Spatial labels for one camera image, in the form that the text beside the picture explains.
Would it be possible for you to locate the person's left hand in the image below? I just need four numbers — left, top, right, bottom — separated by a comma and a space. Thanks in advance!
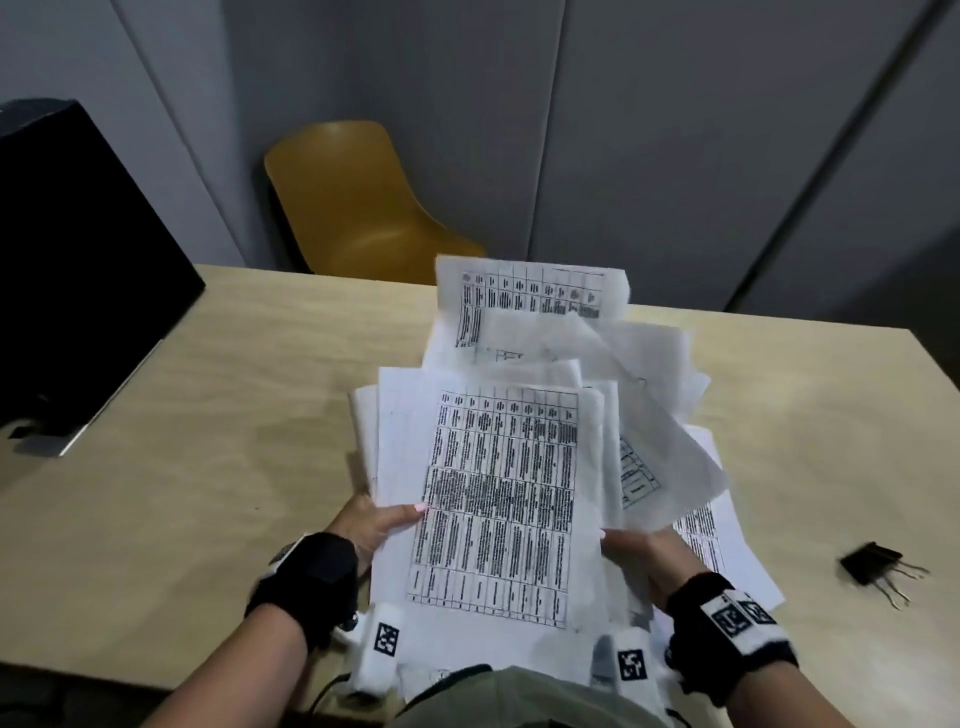
326, 494, 430, 579

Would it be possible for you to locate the person's right hand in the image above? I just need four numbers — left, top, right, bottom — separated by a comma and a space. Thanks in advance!
599, 527, 703, 613

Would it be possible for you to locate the printed paper sheet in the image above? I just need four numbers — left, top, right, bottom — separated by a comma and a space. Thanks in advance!
371, 365, 609, 635

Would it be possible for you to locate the pile of printed papers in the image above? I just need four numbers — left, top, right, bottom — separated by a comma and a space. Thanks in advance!
348, 254, 785, 714

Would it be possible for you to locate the black binder clip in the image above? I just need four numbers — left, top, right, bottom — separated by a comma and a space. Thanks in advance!
838, 542, 931, 610

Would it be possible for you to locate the person's left forearm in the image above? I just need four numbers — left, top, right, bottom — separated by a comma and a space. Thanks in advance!
142, 603, 310, 728

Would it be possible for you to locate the olive green shirt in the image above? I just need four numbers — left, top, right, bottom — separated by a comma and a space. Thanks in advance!
393, 663, 676, 728

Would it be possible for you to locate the yellow chair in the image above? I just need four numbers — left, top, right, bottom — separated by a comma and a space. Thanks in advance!
263, 121, 489, 277

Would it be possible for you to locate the black monitor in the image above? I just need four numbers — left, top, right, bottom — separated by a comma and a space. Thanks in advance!
0, 98, 207, 459

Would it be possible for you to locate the white wrist camera with marker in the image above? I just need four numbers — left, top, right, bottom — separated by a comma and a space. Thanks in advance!
344, 603, 410, 699
592, 628, 665, 718

